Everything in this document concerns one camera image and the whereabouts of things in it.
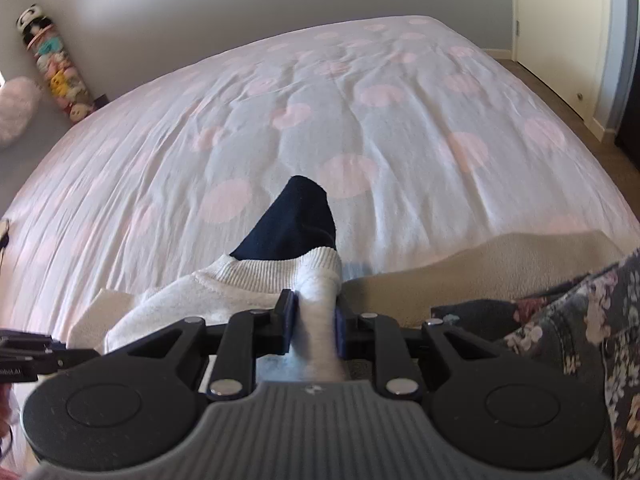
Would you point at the light grey printed sweatshirt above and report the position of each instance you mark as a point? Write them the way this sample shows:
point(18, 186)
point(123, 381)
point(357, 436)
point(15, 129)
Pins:
point(217, 292)

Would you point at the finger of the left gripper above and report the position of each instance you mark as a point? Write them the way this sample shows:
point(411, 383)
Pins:
point(24, 357)

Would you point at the panda plush toy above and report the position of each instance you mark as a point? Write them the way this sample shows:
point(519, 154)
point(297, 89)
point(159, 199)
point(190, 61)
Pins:
point(32, 21)

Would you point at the black wall socket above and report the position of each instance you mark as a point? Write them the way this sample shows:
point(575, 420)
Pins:
point(101, 101)

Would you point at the dark floral garment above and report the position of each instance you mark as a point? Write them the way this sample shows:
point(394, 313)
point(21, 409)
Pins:
point(587, 328)

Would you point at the pink polka dot bedsheet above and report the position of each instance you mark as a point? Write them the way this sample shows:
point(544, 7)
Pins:
point(425, 147)

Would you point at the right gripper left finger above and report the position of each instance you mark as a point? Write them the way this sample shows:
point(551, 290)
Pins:
point(140, 401)

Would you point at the beige fleece garment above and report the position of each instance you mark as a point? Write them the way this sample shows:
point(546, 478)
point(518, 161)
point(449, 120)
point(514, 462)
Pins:
point(507, 267)

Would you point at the cream white garment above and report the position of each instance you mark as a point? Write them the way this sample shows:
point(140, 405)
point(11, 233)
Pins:
point(4, 235)

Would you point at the plush toy storage tube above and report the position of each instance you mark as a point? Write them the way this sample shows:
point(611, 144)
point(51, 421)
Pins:
point(61, 75)

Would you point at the pink rolled duvet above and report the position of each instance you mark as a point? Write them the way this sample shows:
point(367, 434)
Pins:
point(19, 101)

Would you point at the dark navy garment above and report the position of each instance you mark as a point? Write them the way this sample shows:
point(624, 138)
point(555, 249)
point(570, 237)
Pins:
point(298, 221)

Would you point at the white room door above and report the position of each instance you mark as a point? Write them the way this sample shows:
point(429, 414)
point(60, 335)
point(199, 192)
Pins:
point(563, 43)

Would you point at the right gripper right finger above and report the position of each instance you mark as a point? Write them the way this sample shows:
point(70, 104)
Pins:
point(489, 403)

